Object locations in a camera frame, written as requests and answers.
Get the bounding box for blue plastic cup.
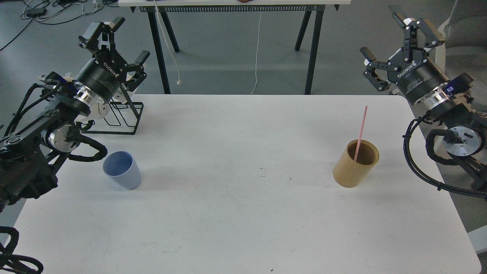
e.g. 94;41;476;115
103;151;142;190

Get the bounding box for white hanging cable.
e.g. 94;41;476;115
251;11;262;95

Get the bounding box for white hanging cord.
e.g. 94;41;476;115
154;0;182;86

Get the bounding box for black floor cables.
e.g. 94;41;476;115
0;0;120;52

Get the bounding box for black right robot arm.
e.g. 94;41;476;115
360;13;486;199

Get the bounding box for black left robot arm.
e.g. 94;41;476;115
0;17;150;209

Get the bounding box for pink chopstick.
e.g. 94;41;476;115
353;105;368;162

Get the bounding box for black cable bottom left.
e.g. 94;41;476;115
0;226;43;274

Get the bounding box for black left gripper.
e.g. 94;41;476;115
73;17;150;115

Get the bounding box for black wire cup rack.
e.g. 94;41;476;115
75;88;144;135

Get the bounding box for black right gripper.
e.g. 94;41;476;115
360;13;451;109

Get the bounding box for bamboo cylinder holder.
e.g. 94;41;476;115
333;139;379;188

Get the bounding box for grey office chair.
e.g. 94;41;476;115
435;0;487;112

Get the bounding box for background trestle table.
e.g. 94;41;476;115
117;0;352;95

